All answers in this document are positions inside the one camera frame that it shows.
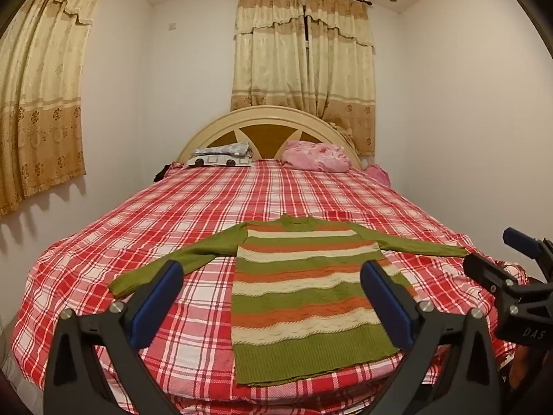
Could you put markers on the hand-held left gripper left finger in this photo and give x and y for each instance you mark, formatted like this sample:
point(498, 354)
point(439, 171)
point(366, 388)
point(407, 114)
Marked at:
point(157, 302)

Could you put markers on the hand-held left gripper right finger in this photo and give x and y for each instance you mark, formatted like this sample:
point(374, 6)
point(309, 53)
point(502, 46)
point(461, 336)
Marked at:
point(384, 302)

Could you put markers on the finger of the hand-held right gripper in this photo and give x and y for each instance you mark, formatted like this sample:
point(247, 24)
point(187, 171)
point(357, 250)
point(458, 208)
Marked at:
point(520, 240)
point(486, 270)

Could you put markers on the green striped knit sweater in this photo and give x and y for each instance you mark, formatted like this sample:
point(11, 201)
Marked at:
point(302, 294)

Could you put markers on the red plaid bed sheet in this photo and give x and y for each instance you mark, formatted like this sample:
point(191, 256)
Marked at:
point(216, 207)

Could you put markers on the small pink pillow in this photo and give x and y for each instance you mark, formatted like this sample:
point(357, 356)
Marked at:
point(379, 174)

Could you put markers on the dark cloth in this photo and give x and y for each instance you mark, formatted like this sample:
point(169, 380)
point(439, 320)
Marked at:
point(162, 173)

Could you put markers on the white patterned pillow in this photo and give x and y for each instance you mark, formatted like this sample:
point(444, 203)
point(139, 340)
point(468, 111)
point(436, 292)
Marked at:
point(216, 162)

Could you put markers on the grey floral folded cloth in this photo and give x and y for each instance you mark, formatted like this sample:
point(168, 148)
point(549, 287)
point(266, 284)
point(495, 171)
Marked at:
point(224, 149)

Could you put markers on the cream wooden headboard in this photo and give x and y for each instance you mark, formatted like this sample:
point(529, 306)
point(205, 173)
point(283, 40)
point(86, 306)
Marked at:
point(224, 125)

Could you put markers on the beige floral curtain panel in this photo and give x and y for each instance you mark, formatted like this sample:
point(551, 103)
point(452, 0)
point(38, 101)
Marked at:
point(341, 73)
point(268, 52)

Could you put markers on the wide beige floral curtain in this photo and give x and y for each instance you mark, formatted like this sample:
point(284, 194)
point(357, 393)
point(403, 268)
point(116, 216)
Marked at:
point(39, 95)

